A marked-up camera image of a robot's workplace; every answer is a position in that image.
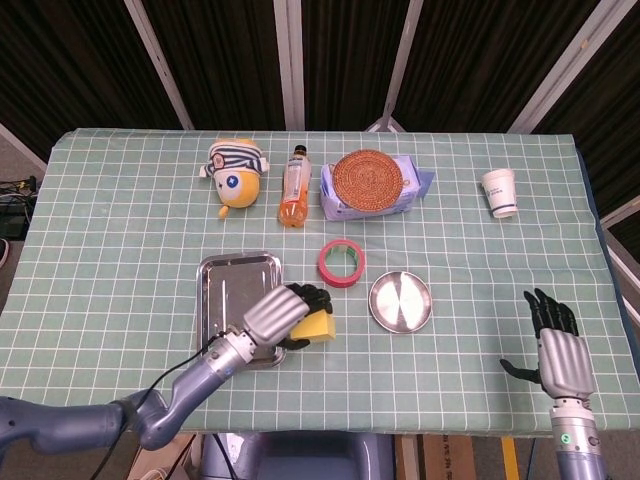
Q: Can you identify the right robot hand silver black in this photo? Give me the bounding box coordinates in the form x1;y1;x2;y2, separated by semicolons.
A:
499;288;596;401

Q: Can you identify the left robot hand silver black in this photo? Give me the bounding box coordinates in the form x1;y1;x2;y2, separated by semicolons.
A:
242;282;334;351

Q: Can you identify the yellow cube block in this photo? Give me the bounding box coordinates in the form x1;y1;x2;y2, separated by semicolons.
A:
289;309;337;345

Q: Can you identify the red tape roll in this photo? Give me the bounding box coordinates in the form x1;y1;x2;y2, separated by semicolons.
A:
318;238;365;290

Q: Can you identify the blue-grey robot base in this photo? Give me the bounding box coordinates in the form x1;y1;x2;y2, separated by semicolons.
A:
199;430;396;480

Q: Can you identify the rectangular steel tray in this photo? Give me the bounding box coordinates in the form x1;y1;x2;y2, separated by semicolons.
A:
194;250;287;372

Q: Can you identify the orange drink bottle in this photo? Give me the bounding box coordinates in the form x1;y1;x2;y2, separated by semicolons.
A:
277;144;314;230

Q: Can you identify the round steel plate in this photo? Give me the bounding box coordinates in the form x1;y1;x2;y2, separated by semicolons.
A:
368;270;433;334

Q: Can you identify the yellow plush toy striped hat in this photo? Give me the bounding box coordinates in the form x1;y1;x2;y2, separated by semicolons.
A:
199;138;271;220

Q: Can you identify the purple tissue pack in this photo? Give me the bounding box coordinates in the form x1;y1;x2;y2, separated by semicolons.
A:
319;154;436;222

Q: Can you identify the cardboard box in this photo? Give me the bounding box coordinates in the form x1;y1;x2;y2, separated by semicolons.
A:
127;432;201;480
422;433;501;480

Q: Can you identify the green checkered tablecloth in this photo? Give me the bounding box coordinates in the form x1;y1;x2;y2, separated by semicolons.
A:
0;128;621;441

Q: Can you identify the round woven rattan coaster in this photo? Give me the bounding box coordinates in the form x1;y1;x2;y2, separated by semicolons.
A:
333;148;404;211

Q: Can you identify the white paper cup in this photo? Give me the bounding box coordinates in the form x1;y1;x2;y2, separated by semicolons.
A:
480;168;518;220

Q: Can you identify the black pleated curtain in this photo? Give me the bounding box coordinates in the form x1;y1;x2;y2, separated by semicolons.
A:
0;0;640;216

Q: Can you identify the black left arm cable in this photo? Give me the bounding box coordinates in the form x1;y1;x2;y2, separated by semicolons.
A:
94;329;227;480

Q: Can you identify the white frame post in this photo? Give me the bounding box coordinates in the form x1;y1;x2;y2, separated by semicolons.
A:
272;0;306;130
507;0;619;134
367;0;426;133
123;0;195;130

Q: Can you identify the bundle of floor cables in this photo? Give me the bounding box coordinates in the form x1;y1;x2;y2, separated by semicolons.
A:
0;174;40;242

